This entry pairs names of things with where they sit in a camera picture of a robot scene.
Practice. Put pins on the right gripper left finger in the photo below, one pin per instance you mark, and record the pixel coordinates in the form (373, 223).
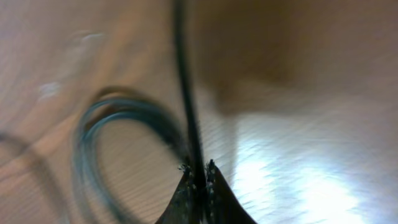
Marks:
(182, 208)

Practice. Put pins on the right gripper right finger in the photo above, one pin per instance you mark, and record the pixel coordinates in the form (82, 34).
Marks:
(221, 206)

